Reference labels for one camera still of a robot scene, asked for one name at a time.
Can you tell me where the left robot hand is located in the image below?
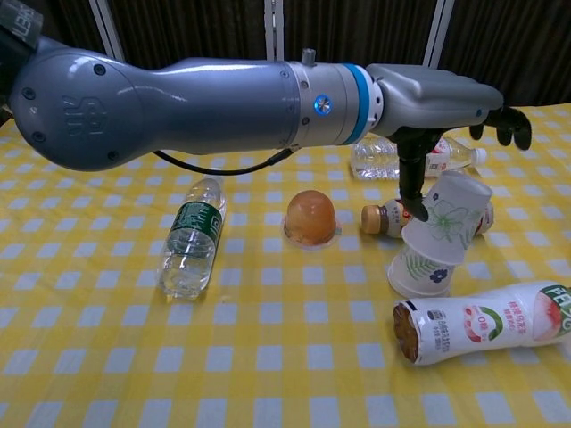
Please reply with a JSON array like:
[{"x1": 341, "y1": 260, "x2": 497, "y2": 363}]
[{"x1": 367, "y1": 62, "x2": 534, "y2": 223}]

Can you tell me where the paper cup green flower print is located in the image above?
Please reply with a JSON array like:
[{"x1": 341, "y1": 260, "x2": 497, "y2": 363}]
[{"x1": 401, "y1": 171, "x2": 494, "y2": 262}]

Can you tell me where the orange jelly cup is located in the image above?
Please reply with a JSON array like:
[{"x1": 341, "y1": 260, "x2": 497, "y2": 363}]
[{"x1": 279, "y1": 189, "x2": 343, "y2": 250}]

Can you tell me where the clear bottle red white label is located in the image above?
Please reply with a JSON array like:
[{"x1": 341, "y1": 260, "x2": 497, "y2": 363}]
[{"x1": 351, "y1": 136, "x2": 489, "y2": 182}]

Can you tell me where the dark pleated partition panel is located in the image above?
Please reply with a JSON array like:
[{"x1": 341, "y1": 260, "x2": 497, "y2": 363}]
[
  {"x1": 106, "y1": 0, "x2": 271, "y2": 75},
  {"x1": 439, "y1": 0, "x2": 571, "y2": 109},
  {"x1": 283, "y1": 0, "x2": 441, "y2": 69},
  {"x1": 39, "y1": 0, "x2": 112, "y2": 55}
]

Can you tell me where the red Costa coffee bottle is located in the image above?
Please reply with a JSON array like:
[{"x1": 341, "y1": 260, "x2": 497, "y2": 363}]
[{"x1": 360, "y1": 195, "x2": 496, "y2": 240}]

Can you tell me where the white peach tea bottle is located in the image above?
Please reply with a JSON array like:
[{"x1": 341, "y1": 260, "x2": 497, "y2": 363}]
[{"x1": 392, "y1": 279, "x2": 571, "y2": 366}]

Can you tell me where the water bottle green label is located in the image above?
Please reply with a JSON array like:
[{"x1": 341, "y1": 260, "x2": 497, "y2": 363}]
[{"x1": 154, "y1": 176, "x2": 228, "y2": 300}]

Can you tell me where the yellow white checked tablecloth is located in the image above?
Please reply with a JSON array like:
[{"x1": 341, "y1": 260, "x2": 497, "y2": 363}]
[{"x1": 0, "y1": 103, "x2": 571, "y2": 428}]

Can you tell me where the white partition frame post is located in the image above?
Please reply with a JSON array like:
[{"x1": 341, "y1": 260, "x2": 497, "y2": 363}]
[
  {"x1": 421, "y1": 0, "x2": 456, "y2": 70},
  {"x1": 87, "y1": 0, "x2": 126, "y2": 62},
  {"x1": 263, "y1": 0, "x2": 286, "y2": 62}
]

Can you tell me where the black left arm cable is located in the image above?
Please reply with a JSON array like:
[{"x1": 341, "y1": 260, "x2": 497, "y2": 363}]
[{"x1": 153, "y1": 148, "x2": 294, "y2": 177}]

